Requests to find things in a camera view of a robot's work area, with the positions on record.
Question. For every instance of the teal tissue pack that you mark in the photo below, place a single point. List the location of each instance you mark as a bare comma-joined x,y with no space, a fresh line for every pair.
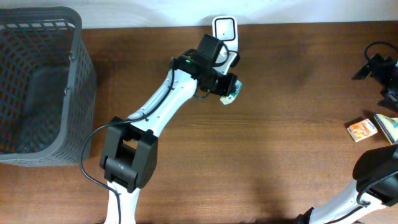
231,97

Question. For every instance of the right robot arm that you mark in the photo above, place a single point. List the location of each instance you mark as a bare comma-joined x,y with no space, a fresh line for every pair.
374,183

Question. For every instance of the yellow snack bag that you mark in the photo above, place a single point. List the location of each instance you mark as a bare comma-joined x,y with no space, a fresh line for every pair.
388,126

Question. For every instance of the grey plastic mesh basket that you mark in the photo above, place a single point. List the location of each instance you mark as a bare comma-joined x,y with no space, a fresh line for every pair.
48,87

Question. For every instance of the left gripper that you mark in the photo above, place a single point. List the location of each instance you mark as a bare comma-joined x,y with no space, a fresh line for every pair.
231,84

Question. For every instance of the white barcode scanner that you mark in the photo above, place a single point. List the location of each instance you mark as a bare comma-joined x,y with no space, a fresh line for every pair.
225,31

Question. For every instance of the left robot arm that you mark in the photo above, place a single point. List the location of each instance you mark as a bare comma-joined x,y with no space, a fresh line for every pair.
129,155

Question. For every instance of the orange tissue pack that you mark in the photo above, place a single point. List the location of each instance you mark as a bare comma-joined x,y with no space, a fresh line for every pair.
362,130

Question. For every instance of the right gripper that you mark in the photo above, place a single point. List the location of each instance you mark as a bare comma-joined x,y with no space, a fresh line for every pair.
384,66

